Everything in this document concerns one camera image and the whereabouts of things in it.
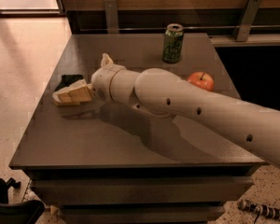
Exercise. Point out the grey drawer cabinet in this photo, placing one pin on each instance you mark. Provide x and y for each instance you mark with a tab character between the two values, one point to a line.
103	163

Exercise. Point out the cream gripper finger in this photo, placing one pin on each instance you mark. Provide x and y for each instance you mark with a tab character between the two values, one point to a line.
106	61

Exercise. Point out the left metal wall bracket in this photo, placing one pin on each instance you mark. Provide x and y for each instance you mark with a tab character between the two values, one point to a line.
111	16

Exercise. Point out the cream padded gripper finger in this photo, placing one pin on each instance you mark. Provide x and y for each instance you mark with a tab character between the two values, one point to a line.
77	92

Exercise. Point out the green soda can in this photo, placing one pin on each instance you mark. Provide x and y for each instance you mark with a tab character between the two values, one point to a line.
172	43

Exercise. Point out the right metal wall bracket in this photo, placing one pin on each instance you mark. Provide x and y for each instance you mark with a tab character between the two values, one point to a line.
242	31

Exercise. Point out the metal wall bracket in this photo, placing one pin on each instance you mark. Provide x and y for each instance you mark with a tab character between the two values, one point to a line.
111	16
242	31

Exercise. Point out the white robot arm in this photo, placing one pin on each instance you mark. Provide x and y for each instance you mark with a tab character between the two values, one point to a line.
162	94

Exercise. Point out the green and yellow sponge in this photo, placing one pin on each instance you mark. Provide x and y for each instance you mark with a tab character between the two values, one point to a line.
66	81

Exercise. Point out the red apple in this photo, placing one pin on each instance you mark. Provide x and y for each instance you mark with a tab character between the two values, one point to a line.
201	80

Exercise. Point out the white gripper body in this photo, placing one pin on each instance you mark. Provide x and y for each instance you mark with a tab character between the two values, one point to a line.
101	82

